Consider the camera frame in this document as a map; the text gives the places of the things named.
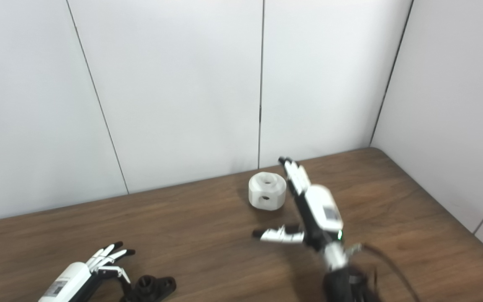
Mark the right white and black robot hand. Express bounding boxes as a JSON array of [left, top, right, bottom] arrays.
[[252, 156, 345, 252]]

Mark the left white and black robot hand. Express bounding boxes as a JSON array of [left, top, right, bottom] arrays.
[[37, 241, 136, 302]]

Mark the round white plastic piece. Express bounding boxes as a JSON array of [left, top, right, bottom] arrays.
[[248, 172, 287, 210]]

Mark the black flanged holder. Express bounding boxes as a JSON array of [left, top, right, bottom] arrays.
[[120, 275, 177, 302]]

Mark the thin right wrist wire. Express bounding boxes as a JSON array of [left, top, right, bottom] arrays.
[[361, 262, 379, 294]]

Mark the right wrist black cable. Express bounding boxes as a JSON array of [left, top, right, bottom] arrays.
[[361, 242, 422, 302]]

